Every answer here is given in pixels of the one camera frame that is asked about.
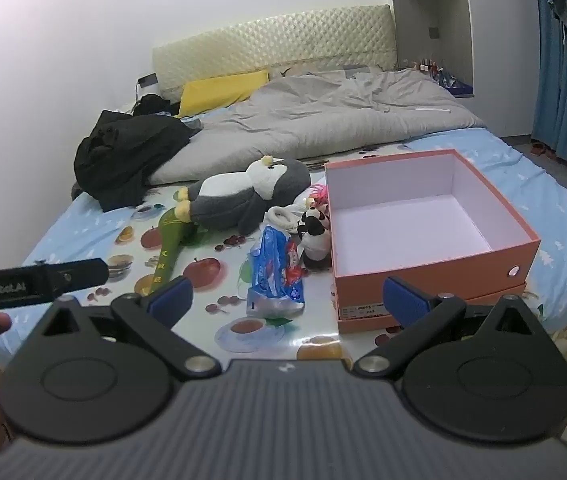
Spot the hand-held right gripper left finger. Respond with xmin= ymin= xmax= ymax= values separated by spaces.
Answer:
xmin=38 ymin=275 xmax=223 ymax=381

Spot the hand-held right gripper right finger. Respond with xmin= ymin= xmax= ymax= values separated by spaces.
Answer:
xmin=352 ymin=275 xmax=547 ymax=381

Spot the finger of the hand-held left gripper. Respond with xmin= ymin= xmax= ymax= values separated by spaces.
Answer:
xmin=46 ymin=258 xmax=110 ymax=292

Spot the blue red plastic packet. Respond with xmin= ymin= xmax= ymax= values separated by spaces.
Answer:
xmin=244 ymin=225 xmax=307 ymax=319

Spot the small panda plush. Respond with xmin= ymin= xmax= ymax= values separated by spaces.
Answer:
xmin=297 ymin=207 xmax=335 ymax=271

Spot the white textured cloth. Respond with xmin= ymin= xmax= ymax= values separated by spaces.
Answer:
xmin=263 ymin=204 xmax=309 ymax=235

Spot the yellow chick pink feather toy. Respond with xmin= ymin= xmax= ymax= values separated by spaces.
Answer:
xmin=303 ymin=184 xmax=333 ymax=216

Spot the fruit printed mat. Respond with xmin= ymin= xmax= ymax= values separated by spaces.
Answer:
xmin=90 ymin=147 xmax=404 ymax=362

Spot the green embroidered massage stick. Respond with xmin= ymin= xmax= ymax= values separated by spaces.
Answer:
xmin=136 ymin=205 xmax=197 ymax=299

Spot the grey white penguin plush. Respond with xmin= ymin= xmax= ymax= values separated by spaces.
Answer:
xmin=173 ymin=156 xmax=312 ymax=236

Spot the black jacket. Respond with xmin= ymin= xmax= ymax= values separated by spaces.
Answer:
xmin=72 ymin=110 xmax=204 ymax=213

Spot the black cloth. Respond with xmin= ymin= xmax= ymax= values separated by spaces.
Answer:
xmin=136 ymin=94 xmax=172 ymax=116

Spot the light blue bedsheet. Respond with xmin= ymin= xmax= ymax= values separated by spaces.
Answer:
xmin=0 ymin=110 xmax=567 ymax=376

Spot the grey duvet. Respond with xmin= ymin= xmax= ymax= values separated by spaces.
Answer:
xmin=150 ymin=66 xmax=485 ymax=186

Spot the yellow pillow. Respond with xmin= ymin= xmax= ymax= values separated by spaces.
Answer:
xmin=179 ymin=71 xmax=270 ymax=117

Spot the blue storage tray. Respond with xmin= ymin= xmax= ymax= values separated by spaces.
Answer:
xmin=438 ymin=70 xmax=475 ymax=97

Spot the row of small bottles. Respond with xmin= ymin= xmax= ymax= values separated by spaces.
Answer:
xmin=410 ymin=57 xmax=445 ymax=80

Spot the cream quilted headboard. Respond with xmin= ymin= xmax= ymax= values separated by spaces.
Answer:
xmin=152 ymin=4 xmax=397 ymax=94

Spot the white wardrobe cabinet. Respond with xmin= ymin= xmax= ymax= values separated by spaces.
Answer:
xmin=386 ymin=0 xmax=540 ymax=137

